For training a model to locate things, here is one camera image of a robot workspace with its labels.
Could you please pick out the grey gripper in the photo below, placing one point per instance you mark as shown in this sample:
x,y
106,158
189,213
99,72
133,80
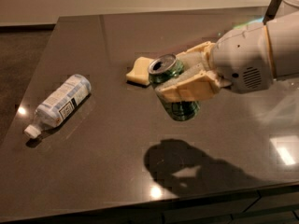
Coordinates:
x,y
241,60

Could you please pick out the green soda can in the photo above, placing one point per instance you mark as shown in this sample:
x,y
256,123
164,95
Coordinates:
x,y
164,74

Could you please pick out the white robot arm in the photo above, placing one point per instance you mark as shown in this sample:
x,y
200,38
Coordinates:
x,y
283,38

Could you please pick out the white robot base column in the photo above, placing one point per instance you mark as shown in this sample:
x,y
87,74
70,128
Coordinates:
x,y
287,7

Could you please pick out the yellow sponge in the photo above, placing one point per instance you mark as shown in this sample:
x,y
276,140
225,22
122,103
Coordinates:
x,y
139,74

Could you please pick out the dark panel behind table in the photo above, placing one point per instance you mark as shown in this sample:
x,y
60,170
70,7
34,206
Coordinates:
x,y
271,11

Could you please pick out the clear plastic water bottle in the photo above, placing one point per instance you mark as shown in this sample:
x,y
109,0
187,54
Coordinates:
x,y
59,105

